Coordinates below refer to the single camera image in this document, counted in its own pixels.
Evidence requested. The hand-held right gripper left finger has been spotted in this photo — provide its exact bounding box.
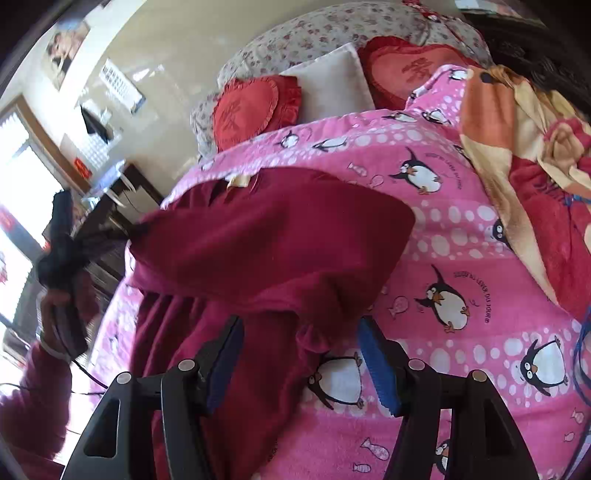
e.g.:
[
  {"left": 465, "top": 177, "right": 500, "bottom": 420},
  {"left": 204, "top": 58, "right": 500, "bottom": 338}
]
[{"left": 62, "top": 315, "right": 245, "bottom": 480}]

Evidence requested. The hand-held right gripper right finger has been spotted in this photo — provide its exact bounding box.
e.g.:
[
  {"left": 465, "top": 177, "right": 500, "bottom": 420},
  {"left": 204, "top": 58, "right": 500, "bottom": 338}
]
[{"left": 358, "top": 316, "right": 539, "bottom": 480}]

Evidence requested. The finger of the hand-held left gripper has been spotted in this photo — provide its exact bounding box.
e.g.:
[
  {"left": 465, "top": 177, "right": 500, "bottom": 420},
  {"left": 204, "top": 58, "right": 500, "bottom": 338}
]
[{"left": 76, "top": 220, "right": 149, "bottom": 252}]

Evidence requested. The maroon knit garment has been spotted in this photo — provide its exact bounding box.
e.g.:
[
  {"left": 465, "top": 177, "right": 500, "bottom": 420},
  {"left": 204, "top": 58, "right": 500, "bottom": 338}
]
[{"left": 124, "top": 167, "right": 416, "bottom": 480}]

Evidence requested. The person's left forearm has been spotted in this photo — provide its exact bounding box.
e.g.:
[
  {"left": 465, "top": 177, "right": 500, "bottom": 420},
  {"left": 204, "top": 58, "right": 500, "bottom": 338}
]
[{"left": 0, "top": 339, "right": 77, "bottom": 480}]

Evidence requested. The person's left hand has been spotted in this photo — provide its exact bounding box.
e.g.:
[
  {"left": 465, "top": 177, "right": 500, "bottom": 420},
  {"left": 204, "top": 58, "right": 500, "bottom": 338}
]
[{"left": 39, "top": 272, "right": 100, "bottom": 352}]

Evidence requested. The dark wooden desk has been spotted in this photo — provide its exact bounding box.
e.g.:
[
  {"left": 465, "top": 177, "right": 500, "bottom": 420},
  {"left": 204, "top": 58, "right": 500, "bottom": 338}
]
[{"left": 81, "top": 164, "right": 163, "bottom": 296}]

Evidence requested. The white plastic bag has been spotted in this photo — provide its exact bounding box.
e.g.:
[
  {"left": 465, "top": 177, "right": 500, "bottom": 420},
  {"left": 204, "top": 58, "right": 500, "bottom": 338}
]
[{"left": 87, "top": 166, "right": 136, "bottom": 197}]

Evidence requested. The window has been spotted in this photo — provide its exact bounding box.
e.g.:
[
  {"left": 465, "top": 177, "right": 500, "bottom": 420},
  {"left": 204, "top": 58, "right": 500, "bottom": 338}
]
[{"left": 0, "top": 95, "right": 88, "bottom": 333}]

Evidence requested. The black hanging cloth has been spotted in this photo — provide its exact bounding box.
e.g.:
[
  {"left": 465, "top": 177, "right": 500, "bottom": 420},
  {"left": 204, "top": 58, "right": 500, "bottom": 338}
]
[{"left": 81, "top": 105, "right": 114, "bottom": 144}]

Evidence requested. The pink penguin print blanket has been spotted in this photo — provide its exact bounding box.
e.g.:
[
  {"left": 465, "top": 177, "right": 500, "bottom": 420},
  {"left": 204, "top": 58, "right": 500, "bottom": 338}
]
[{"left": 88, "top": 65, "right": 591, "bottom": 480}]

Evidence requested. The small floral pillow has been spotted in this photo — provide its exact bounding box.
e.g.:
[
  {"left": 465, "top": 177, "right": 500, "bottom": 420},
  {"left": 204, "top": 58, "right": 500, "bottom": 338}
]
[{"left": 191, "top": 90, "right": 223, "bottom": 161}]

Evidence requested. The red heart pillow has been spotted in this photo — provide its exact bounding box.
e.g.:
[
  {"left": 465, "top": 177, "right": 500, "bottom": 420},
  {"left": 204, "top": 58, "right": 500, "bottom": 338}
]
[
  {"left": 358, "top": 36, "right": 481, "bottom": 110},
  {"left": 212, "top": 76, "right": 303, "bottom": 151}
]

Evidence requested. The white square pillow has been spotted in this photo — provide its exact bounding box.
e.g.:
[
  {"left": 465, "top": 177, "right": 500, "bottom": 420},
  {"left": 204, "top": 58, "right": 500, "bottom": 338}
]
[{"left": 279, "top": 43, "right": 377, "bottom": 124}]

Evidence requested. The orange and red blanket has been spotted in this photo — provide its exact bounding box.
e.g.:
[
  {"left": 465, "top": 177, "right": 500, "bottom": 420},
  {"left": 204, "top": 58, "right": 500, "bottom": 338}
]
[{"left": 459, "top": 65, "right": 591, "bottom": 319}]

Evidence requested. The large floral pillow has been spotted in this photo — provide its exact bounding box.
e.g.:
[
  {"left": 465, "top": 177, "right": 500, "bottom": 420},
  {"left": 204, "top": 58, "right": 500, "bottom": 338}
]
[{"left": 217, "top": 0, "right": 492, "bottom": 88}]

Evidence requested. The dark carved wooden headboard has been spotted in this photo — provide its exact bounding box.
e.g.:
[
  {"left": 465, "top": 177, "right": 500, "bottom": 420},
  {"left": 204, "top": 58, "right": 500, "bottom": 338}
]
[{"left": 462, "top": 9, "right": 591, "bottom": 121}]

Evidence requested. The red patterned cloth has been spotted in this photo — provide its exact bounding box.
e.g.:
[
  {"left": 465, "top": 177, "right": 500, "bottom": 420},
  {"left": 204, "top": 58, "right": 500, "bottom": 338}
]
[{"left": 402, "top": 0, "right": 444, "bottom": 21}]

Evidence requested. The wall calendar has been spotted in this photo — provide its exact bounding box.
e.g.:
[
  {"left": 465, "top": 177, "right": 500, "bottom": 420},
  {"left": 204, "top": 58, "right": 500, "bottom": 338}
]
[{"left": 100, "top": 59, "right": 146, "bottom": 114}]

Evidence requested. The wall poster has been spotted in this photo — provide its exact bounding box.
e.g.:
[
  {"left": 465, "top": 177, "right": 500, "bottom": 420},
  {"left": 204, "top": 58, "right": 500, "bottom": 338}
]
[{"left": 41, "top": 21, "right": 90, "bottom": 90}]

